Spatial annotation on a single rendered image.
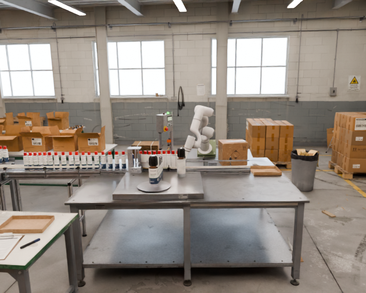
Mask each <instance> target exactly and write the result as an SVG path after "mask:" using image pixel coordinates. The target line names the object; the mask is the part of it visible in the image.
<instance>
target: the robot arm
mask: <svg viewBox="0 0 366 293"><path fill-rule="evenodd" d="M194 112H195V115H194V117H193V121H192V124H191V128H190V131H191V132H193V133H194V134H195V135H196V136H197V138H198V140H197V141H195V137H193V136H190V135H189V136H188V138H187V140H186V143H185V146H184V148H185V157H184V158H185V160H186V158H187V156H188V153H189V152H190V151H191V149H192V147H193V148H196V149H198V151H199V152H200V153H202V154H207V153H209V152H211V150H212V146H211V145H210V144H209V138H211V137H212V136H213V135H214V129H213V128H211V127H207V125H208V121H209V120H208V117H210V116H212V115H213V114H214V110H213V109H212V108H208V107H205V106H200V105H197V106H196V107H195V109H194Z"/></svg>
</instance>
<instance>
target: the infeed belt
mask: <svg viewBox="0 0 366 293"><path fill-rule="evenodd" d="M227 169H250V168H195V169H185V170H227ZM120 170H122V168H120ZM126 170H128V168H127V169H126ZM100 171H119V170H115V169H113V170H109V169H106V170H102V169H101V170H100Z"/></svg>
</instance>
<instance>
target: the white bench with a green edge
mask: <svg viewBox="0 0 366 293"><path fill-rule="evenodd" d="M12 215H54V217H55V219H54V221H53V222H52V223H51V224H50V225H49V227H48V228H47V229H46V230H45V231H44V232H43V233H25V234H12V235H25V236H24V237H23V238H22V239H21V241H20V242H19V243H18V244H17V245H16V247H15V248H14V250H13V251H12V252H11V253H10V254H9V255H8V257H7V258H6V259H5V260H0V272H3V273H8V274H10V275H11V276H12V277H13V278H14V279H15V280H16V281H17V282H18V286H19V293H31V285H30V276H29V271H28V268H29V267H30V266H31V265H32V264H33V263H34V262H35V261H36V260H37V259H38V258H39V257H40V256H41V255H42V254H43V253H44V252H45V251H46V250H47V249H48V248H49V247H50V246H51V245H52V244H53V243H54V242H55V241H56V240H57V239H58V238H59V237H60V236H61V235H62V234H64V237H65V243H66V255H67V266H68V272H69V284H70V286H69V288H68V289H67V291H66V292H65V293H78V283H77V271H76V259H75V251H74V239H73V227H72V222H73V221H75V219H76V218H78V213H53V212H18V211H0V225H1V224H2V223H3V222H5V221H6V220H7V219H8V218H10V217H11V216H12ZM0 235H3V234H0ZM37 238H40V241H38V242H35V243H33V244H31V245H29V246H27V247H25V248H22V249H20V247H21V246H22V245H25V244H27V243H29V242H31V241H34V240H36V239H37Z"/></svg>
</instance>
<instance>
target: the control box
mask: <svg viewBox="0 0 366 293"><path fill-rule="evenodd" d="M167 116H172V114H168V115H167V114H166V113H165V115H163V114H160V115H156V132H158V133H165V132H168V131H172V130H173V116H172V121H167ZM169 122H172V126H167V123H169ZM166 127H168V130H167V131H166V130H165V128H166Z"/></svg>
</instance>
